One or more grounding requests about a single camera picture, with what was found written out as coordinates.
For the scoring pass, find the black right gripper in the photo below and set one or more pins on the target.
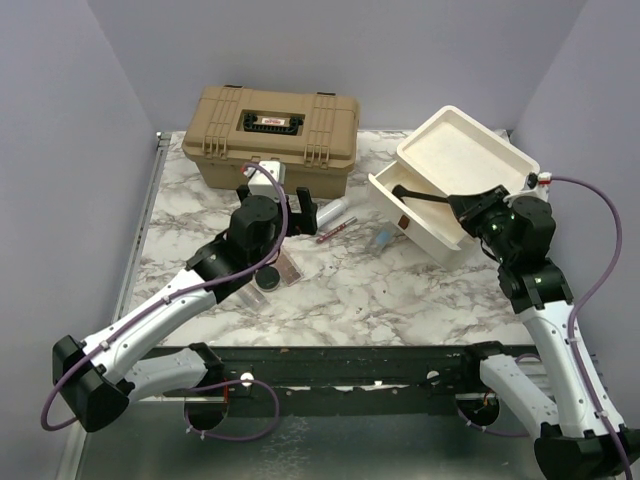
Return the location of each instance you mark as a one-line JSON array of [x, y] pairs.
[[469, 208]]

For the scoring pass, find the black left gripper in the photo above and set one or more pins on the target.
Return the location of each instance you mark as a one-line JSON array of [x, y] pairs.
[[303, 222]]

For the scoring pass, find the white pull-out drawer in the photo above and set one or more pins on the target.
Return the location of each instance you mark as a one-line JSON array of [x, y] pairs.
[[431, 225]]

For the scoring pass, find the white drawer organizer box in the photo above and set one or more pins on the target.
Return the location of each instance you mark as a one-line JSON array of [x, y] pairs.
[[460, 156]]

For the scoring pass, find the black fluffy powder brush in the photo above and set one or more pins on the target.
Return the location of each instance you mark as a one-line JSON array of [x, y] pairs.
[[402, 193]]

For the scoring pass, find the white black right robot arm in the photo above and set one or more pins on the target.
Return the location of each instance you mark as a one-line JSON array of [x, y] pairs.
[[576, 430]]

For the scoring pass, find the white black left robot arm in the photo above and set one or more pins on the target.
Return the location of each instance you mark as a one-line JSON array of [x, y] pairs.
[[100, 376]]

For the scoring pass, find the white cosmetic tube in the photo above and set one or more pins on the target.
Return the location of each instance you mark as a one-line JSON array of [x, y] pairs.
[[331, 211]]

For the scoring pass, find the red lip pencil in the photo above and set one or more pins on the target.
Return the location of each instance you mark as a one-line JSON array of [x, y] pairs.
[[331, 233]]

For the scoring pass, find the neutral eyeshadow palette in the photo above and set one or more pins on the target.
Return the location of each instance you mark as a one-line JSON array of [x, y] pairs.
[[289, 272]]

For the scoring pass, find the black round powder jar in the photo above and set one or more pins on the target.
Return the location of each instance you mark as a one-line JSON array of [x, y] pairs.
[[267, 278]]

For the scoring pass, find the clear blue small container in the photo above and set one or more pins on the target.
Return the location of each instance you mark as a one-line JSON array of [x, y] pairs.
[[380, 241]]

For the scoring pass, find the clear plastic tube case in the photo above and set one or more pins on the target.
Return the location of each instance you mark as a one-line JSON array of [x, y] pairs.
[[252, 297]]

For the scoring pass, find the tan plastic tool case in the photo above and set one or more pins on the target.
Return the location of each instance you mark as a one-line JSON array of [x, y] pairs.
[[320, 157]]

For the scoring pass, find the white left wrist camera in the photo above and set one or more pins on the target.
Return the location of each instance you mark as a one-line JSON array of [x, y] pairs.
[[260, 184]]

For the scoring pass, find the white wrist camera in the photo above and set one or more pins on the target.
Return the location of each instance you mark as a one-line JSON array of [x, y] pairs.
[[260, 184], [536, 185]]

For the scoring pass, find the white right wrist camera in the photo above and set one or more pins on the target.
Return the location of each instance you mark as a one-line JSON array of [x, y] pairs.
[[536, 185]]

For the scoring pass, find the black case carry handle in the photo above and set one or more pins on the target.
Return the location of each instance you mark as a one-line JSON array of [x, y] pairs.
[[288, 126]]

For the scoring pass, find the black front mounting rail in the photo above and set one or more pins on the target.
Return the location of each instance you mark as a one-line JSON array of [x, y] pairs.
[[350, 381]]

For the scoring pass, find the aluminium table edge rail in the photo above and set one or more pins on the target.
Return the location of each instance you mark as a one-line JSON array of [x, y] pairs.
[[130, 274]]

